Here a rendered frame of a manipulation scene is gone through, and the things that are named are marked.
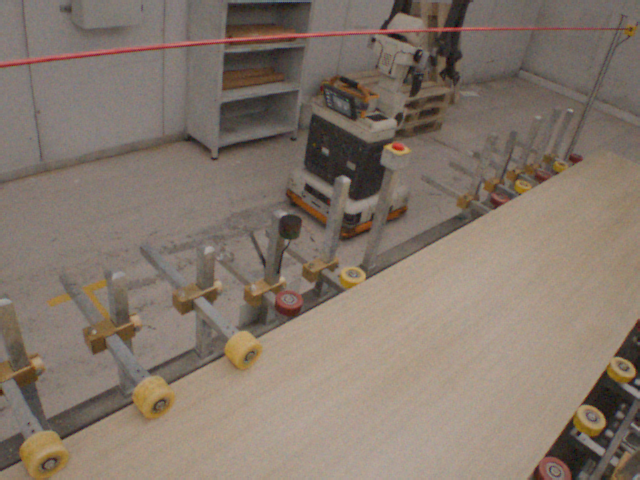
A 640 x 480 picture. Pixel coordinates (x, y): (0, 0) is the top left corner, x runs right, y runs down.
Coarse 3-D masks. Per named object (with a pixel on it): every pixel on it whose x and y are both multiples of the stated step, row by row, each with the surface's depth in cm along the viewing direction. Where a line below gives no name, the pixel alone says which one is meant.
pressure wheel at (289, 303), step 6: (276, 294) 150; (282, 294) 150; (288, 294) 151; (294, 294) 151; (276, 300) 148; (282, 300) 148; (288, 300) 148; (294, 300) 149; (300, 300) 149; (276, 306) 148; (282, 306) 146; (288, 306) 146; (294, 306) 146; (300, 306) 148; (282, 312) 147; (288, 312) 147; (294, 312) 147
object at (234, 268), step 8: (216, 248) 171; (224, 264) 167; (232, 264) 165; (232, 272) 165; (240, 272) 163; (248, 272) 163; (240, 280) 163; (248, 280) 160; (256, 280) 161; (264, 296) 155; (272, 296) 156; (272, 304) 154; (288, 320) 151
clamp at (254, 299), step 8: (264, 280) 159; (280, 280) 161; (248, 288) 155; (256, 288) 156; (264, 288) 156; (272, 288) 158; (280, 288) 161; (248, 296) 155; (256, 296) 154; (256, 304) 156
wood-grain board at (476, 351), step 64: (576, 192) 248; (448, 256) 181; (512, 256) 188; (576, 256) 196; (320, 320) 144; (384, 320) 148; (448, 320) 153; (512, 320) 157; (576, 320) 162; (192, 384) 119; (256, 384) 122; (320, 384) 125; (384, 384) 128; (448, 384) 131; (512, 384) 134; (576, 384) 138; (128, 448) 102; (192, 448) 105; (256, 448) 108; (320, 448) 110; (384, 448) 113; (448, 448) 115; (512, 448) 117
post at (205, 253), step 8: (200, 248) 131; (208, 248) 131; (200, 256) 131; (208, 256) 131; (200, 264) 133; (208, 264) 133; (200, 272) 134; (208, 272) 134; (200, 280) 136; (208, 280) 136; (208, 288) 137; (200, 320) 144; (200, 328) 145; (208, 328) 146; (200, 336) 147; (208, 336) 148; (200, 344) 149; (208, 344) 150
